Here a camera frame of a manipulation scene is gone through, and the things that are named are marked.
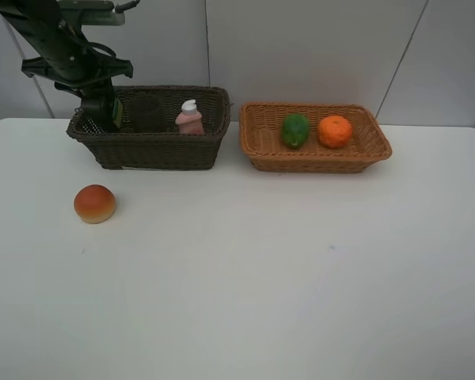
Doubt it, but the dark green pump bottle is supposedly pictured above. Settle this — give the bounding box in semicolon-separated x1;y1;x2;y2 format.
81;82;122;133

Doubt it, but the pink bottle white cap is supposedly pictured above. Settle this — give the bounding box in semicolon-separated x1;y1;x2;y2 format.
175;99;204;135

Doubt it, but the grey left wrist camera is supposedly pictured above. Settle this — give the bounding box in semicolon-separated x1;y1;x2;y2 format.
58;0;125;26

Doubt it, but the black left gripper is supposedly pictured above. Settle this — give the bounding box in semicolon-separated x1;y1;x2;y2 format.
0;7;135;96

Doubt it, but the round orange bread bun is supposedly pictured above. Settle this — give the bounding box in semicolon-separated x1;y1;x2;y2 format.
74;184;116;224

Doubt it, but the translucent purple plastic cup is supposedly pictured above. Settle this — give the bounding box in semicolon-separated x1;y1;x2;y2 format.
127;94;165;133

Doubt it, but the green lime fruit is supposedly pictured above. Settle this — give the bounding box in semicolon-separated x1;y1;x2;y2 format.
281;113;310;149

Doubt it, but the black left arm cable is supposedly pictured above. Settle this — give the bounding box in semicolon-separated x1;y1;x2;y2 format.
57;0;142;60

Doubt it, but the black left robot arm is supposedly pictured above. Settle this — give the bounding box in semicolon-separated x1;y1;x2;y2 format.
0;1;139;97

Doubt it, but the orange tangerine fruit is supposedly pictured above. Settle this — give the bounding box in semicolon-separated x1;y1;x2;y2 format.
317;115;353;149

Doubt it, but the light orange wicker basket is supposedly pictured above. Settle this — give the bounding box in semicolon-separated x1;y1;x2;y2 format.
239;101;393;173

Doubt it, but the dark brown wicker basket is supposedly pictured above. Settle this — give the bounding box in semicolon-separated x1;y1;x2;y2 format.
66;85;231;170

